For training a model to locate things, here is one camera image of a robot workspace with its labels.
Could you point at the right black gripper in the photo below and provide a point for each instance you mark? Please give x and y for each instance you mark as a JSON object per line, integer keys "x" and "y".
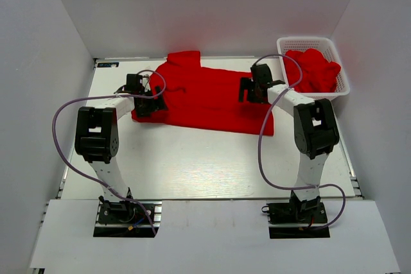
{"x": 246, "y": 83}

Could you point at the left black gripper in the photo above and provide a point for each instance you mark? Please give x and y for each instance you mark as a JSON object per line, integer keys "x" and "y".
{"x": 156, "y": 104}

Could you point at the red t shirt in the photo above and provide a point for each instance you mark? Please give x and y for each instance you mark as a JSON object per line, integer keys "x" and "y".
{"x": 205, "y": 98}

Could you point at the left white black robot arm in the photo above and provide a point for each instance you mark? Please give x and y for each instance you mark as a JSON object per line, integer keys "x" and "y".
{"x": 97, "y": 133}

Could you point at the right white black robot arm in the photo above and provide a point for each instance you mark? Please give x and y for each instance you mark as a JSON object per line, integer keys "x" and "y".
{"x": 314, "y": 127}

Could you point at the red shirts pile in basket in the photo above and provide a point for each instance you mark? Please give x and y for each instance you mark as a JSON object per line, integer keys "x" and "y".
{"x": 318, "y": 74}

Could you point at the blue label sticker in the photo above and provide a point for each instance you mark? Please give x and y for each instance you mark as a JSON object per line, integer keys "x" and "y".
{"x": 107, "y": 64}

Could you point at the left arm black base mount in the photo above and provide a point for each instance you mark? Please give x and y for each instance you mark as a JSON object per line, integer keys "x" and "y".
{"x": 123, "y": 219}

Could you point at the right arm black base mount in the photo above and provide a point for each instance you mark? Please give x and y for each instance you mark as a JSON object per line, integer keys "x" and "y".
{"x": 296, "y": 220}

